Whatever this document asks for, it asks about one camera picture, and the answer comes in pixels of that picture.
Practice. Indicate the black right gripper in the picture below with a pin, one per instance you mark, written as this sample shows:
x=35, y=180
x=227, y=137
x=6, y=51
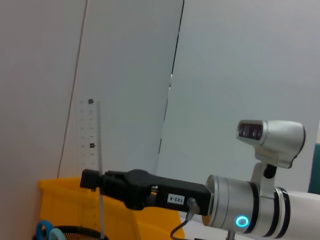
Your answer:
x=155, y=192

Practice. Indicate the transparent plastic ruler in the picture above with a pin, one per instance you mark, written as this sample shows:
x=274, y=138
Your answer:
x=87, y=125

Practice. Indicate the blue plastic scissors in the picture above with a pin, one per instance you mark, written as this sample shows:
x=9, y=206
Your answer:
x=38, y=228

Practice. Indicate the black mesh pen holder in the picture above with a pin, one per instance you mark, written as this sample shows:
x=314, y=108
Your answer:
x=75, y=233

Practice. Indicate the yellow plastic bin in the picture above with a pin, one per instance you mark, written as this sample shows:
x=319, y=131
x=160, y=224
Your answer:
x=62, y=200

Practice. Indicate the dark teal background panel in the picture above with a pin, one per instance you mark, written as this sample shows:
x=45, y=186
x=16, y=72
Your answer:
x=316, y=170

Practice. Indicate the right wrist camera unit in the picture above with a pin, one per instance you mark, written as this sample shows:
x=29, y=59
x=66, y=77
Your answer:
x=282, y=140

